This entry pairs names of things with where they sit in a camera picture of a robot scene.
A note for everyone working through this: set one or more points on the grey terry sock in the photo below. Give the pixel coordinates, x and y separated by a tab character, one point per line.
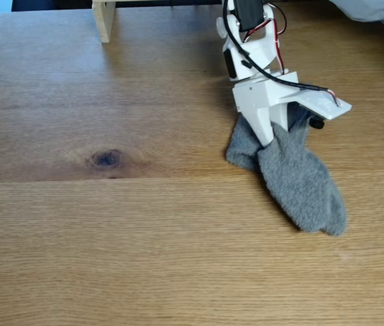
297	180

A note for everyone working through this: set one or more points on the dark background furniture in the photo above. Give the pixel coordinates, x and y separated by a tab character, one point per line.
42	4

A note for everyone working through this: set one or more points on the light wooden stand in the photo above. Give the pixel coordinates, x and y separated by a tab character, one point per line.
105	20

